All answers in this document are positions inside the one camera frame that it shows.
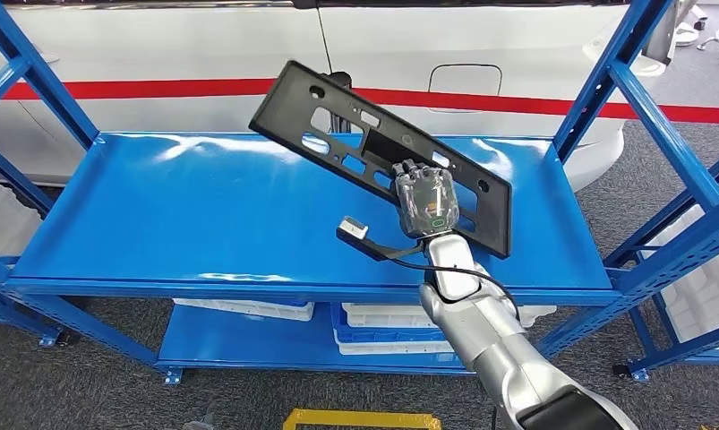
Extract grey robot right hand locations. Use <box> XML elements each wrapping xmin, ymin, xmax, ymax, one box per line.
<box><xmin>392</xmin><ymin>161</ymin><xmax>461</xmax><ymax>240</ymax></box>

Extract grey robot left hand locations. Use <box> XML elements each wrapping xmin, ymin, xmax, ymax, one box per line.
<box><xmin>181</xmin><ymin>409</ymin><xmax>218</xmax><ymax>430</ymax></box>

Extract black plastic plate bracket part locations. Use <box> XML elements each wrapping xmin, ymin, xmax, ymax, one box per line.
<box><xmin>247</xmin><ymin>59</ymin><xmax>513</xmax><ymax>261</ymax></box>

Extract blue steel shelf rack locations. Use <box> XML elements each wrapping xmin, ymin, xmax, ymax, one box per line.
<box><xmin>611</xmin><ymin>184</ymin><xmax>719</xmax><ymax>383</ymax></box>
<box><xmin>0</xmin><ymin>254</ymin><xmax>79</xmax><ymax>348</ymax></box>
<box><xmin>0</xmin><ymin>0</ymin><xmax>719</xmax><ymax>387</ymax></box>

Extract white plastic bin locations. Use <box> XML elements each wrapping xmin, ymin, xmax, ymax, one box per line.
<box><xmin>172</xmin><ymin>298</ymin><xmax>316</xmax><ymax>323</ymax></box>
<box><xmin>335</xmin><ymin>340</ymin><xmax>455</xmax><ymax>356</ymax></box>
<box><xmin>341</xmin><ymin>302</ymin><xmax>557</xmax><ymax>330</ymax></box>
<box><xmin>661</xmin><ymin>184</ymin><xmax>719</xmax><ymax>351</ymax></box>

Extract white round floor stand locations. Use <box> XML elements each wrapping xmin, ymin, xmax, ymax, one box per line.
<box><xmin>674</xmin><ymin>4</ymin><xmax>709</xmax><ymax>47</ymax></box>

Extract white car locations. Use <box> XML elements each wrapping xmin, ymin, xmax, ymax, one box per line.
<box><xmin>0</xmin><ymin>0</ymin><xmax>669</xmax><ymax>191</ymax></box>

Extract red barrier belt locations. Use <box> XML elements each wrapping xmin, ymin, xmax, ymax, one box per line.
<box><xmin>0</xmin><ymin>77</ymin><xmax>719</xmax><ymax>125</ymax></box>

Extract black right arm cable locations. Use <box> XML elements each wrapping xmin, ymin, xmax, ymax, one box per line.
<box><xmin>389</xmin><ymin>254</ymin><xmax>521</xmax><ymax>324</ymax></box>

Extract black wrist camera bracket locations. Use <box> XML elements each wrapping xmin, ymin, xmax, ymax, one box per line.
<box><xmin>335</xmin><ymin>228</ymin><xmax>426</xmax><ymax>263</ymax></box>

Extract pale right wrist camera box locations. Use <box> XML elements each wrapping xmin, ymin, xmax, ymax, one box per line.
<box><xmin>339</xmin><ymin>216</ymin><xmax>371</xmax><ymax>242</ymax></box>

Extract black stanchion post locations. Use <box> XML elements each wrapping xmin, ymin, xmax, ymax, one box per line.
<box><xmin>325</xmin><ymin>71</ymin><xmax>355</xmax><ymax>134</ymax></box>

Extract grey metal post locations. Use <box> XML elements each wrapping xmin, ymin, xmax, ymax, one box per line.
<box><xmin>642</xmin><ymin>0</ymin><xmax>698</xmax><ymax>65</ymax></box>

